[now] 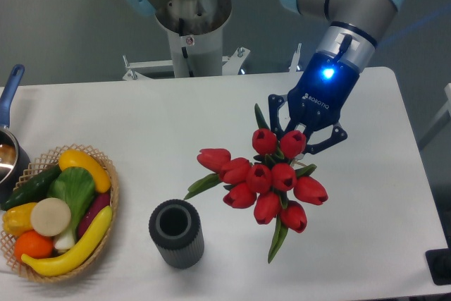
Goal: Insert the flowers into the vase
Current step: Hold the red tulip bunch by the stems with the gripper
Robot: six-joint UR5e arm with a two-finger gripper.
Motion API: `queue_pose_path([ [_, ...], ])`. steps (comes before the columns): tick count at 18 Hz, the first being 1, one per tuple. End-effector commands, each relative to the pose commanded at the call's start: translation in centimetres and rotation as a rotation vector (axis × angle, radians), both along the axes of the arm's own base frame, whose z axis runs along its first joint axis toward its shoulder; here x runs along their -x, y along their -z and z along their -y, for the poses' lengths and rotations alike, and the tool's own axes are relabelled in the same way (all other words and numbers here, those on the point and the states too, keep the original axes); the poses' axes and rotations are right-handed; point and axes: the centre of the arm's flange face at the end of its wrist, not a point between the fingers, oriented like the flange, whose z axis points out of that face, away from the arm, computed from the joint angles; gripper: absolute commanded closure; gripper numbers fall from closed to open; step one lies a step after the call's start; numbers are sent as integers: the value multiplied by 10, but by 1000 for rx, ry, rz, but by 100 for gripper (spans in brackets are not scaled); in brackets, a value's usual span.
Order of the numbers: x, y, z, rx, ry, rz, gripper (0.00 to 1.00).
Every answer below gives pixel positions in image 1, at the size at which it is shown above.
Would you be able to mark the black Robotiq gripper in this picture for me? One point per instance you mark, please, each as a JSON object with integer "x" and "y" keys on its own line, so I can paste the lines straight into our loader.
{"x": 316, "y": 102}

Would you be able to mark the red tulip bouquet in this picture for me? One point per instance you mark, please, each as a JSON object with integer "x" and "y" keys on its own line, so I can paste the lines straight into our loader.
{"x": 269, "y": 183}

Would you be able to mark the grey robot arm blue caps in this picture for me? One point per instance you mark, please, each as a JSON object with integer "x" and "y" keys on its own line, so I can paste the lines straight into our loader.
{"x": 355, "y": 29}

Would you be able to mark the dark grey ribbed vase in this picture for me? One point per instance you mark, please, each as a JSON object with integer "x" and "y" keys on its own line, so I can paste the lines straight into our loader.
{"x": 176, "y": 230}

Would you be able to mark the black device at table edge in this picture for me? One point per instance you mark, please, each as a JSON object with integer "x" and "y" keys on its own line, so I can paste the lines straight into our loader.
{"x": 439, "y": 265}

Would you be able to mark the purple sweet potato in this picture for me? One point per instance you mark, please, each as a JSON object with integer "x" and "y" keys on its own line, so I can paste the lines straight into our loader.
{"x": 99, "y": 202}

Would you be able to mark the green bok choy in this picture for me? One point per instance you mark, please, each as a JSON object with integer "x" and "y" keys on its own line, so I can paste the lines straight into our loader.
{"x": 75, "y": 186}

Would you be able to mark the yellow banana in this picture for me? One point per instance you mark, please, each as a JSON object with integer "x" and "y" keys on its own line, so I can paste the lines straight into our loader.
{"x": 79, "y": 253}

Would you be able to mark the green cucumber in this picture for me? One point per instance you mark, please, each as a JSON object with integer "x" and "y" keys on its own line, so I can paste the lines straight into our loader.
{"x": 33, "y": 190}

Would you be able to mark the orange fruit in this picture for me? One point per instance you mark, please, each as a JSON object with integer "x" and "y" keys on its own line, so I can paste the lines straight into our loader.
{"x": 34, "y": 245}

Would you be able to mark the yellow bell pepper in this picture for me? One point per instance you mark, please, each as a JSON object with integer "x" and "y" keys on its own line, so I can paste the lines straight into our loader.
{"x": 17, "y": 220}

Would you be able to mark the white metal base frame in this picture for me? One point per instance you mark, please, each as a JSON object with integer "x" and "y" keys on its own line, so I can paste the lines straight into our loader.
{"x": 230, "y": 65}

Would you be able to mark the white frame at right edge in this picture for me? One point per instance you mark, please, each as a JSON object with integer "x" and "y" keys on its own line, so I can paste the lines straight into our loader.
{"x": 437, "y": 123}

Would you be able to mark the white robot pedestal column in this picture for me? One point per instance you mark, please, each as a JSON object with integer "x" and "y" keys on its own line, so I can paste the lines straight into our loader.
{"x": 194, "y": 28}

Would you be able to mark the blue handled saucepan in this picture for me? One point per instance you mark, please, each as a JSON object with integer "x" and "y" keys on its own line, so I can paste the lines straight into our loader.
{"x": 14, "y": 159}

